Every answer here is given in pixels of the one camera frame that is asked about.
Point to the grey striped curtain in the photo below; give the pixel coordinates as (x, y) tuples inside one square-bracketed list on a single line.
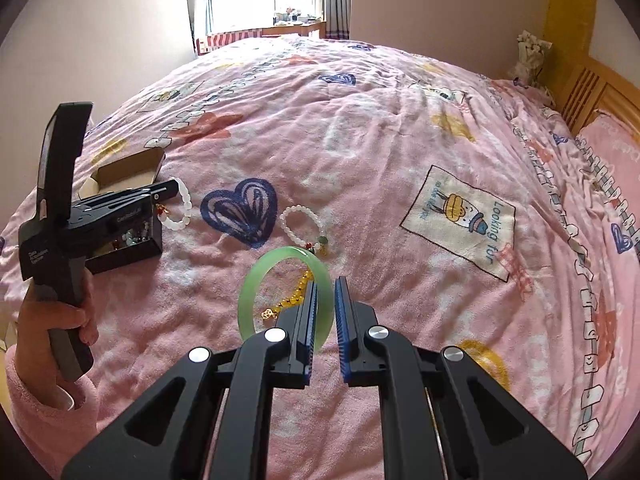
[(337, 0)]

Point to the wooden desk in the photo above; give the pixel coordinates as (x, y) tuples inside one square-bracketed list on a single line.
[(295, 30)]

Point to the white flower bouquet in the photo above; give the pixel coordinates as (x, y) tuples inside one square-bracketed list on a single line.
[(530, 57)]

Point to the person's left hand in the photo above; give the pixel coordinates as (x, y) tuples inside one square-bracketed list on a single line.
[(55, 330)]

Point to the person's left forearm pink sleeve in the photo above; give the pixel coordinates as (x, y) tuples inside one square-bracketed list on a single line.
[(45, 425)]

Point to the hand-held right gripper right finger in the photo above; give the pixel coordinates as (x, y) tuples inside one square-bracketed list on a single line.
[(342, 330)]

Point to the green jade bangle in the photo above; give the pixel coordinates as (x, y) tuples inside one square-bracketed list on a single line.
[(246, 305)]

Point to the yellow wooden pillar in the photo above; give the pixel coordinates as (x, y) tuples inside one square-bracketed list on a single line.
[(570, 10)]

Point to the wooden headboard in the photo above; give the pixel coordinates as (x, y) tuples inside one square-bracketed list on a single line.
[(595, 90)]

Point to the black cardboard box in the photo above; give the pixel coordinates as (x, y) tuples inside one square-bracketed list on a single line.
[(130, 257)]

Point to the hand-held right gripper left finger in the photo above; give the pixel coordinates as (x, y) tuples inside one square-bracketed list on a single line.
[(313, 310)]

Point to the red white striped cloth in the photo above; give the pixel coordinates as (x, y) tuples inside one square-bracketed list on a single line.
[(227, 40)]

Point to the pink printed blanket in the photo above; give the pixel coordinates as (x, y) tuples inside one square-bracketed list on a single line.
[(375, 160)]

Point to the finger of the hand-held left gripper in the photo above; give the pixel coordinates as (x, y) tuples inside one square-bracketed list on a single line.
[(145, 190), (150, 199)]

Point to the pink pillow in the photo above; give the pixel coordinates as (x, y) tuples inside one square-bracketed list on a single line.
[(612, 160)]

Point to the small clutter on desk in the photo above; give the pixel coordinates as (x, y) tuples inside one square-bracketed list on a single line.
[(295, 16)]

